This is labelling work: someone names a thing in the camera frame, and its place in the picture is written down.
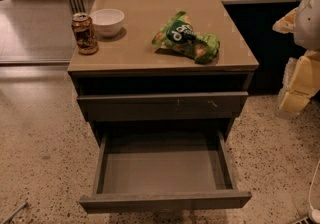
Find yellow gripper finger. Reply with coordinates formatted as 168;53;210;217
278;55;320;114
272;8;298;34

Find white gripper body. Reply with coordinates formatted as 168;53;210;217
283;50;320;99

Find green rice chip bag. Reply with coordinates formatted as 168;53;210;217
152;11;220;64

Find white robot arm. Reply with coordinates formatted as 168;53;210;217
272;0;320;119

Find closed grey top drawer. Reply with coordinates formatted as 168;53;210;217
77;92;248;122

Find grey drawer cabinet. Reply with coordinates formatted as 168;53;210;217
67;0;260;215

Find open grey middle drawer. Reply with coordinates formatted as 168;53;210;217
80;131;251;214

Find white ceramic bowl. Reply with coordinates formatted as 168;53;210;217
90;9;125;37

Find brown soda can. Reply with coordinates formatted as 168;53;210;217
71;12;99;55

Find metal rod on floor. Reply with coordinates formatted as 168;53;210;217
0;201;28;224

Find white cable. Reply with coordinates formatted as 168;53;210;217
307;159;320;224

